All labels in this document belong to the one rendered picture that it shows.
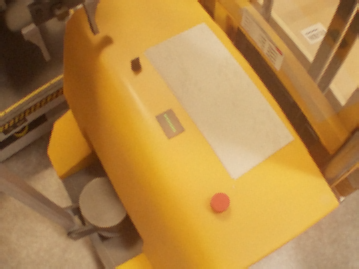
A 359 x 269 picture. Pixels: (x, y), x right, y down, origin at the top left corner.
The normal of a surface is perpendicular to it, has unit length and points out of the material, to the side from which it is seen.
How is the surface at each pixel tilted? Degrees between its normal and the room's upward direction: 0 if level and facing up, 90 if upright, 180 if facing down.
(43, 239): 0
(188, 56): 0
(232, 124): 0
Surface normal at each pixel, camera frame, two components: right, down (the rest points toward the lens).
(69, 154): -0.33, -0.18
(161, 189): -0.62, 0.06
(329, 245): -0.01, -0.37
